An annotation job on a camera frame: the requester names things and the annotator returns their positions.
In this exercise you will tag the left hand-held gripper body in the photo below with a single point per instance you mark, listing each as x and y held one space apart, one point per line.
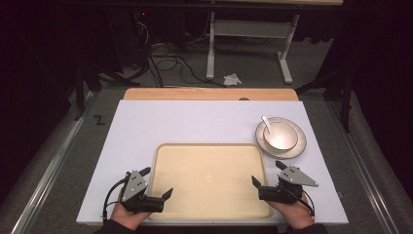
134 187

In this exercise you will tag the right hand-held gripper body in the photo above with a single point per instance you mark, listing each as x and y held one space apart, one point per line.
293 177

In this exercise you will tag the white bowl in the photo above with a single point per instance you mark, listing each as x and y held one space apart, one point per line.
282 138

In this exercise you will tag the white plate with dark rim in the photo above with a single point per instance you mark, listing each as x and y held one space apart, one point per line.
300 143

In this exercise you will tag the beige plastic tray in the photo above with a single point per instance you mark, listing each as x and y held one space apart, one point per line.
207 182

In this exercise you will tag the white ceramic spoon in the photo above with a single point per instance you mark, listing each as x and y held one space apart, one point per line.
265 121

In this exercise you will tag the person's left hand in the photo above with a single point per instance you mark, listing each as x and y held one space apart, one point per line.
128 217

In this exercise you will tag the person's right hand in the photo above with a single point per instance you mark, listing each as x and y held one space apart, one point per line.
293 214

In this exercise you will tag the white table mat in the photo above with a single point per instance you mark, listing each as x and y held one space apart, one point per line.
181 123

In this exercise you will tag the wooden table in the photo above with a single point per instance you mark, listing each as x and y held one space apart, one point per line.
195 94

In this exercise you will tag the black stand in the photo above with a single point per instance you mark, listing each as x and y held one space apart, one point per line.
79 84
346 97

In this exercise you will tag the crumpled white paper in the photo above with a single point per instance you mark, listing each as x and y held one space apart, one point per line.
232 79

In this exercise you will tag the black equipment with red light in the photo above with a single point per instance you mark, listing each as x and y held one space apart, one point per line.
142 29

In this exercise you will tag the metal floor rail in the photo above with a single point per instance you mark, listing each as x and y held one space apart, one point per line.
48 172
363 172

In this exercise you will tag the white metal desk frame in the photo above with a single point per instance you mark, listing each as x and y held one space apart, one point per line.
250 28

